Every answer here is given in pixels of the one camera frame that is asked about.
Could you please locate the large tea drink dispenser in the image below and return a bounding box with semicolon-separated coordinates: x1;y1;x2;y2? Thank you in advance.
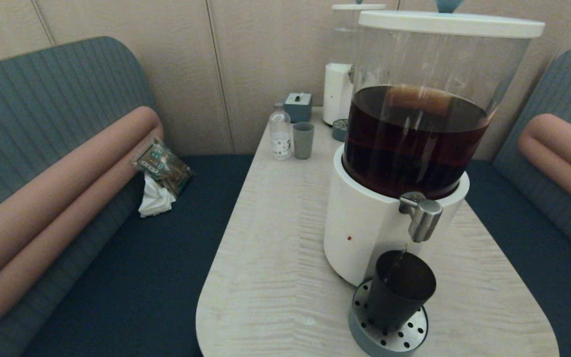
323;10;547;288

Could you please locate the grey-green cup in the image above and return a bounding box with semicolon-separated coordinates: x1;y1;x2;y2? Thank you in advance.
292;122;315;160

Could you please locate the pink bolster cushion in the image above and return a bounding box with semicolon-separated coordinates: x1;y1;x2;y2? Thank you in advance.
518;114;571;222
0;106;165;334

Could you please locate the green snack package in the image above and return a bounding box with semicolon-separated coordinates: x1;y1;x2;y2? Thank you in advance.
131;137;193;195

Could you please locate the small grey box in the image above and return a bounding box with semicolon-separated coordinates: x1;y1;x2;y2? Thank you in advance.
284;92;313;123

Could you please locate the metal dispenser tap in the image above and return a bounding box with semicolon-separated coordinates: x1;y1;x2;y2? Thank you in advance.
399;192;444;243

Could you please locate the round grey perforated drip tray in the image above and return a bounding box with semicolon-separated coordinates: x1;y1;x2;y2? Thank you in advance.
348;278;429;357

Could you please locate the far empty drink dispenser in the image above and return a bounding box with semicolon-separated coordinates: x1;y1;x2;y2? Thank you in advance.
322;3;387;126

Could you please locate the crumpled white tissue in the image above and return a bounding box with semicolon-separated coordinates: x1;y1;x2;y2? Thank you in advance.
138;174;177;218

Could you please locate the black plastic cup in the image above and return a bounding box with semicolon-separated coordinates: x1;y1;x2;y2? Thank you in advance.
366;249;437;334

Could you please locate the clear plastic bottle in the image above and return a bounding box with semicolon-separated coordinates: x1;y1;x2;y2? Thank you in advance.
269;102;292;160

